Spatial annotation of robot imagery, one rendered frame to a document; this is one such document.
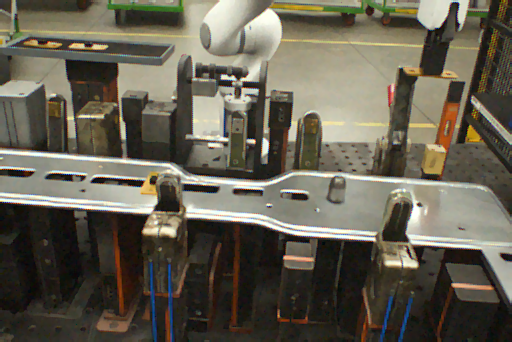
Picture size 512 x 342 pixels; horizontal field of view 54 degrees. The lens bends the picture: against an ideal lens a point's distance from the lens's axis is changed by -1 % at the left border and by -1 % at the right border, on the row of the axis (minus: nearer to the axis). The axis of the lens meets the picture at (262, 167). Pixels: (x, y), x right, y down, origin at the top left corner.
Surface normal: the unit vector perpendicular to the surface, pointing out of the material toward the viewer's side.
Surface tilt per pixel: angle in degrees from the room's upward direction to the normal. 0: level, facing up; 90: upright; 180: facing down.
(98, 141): 90
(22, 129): 90
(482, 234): 0
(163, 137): 90
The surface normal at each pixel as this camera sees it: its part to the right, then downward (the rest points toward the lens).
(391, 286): -0.06, 0.45
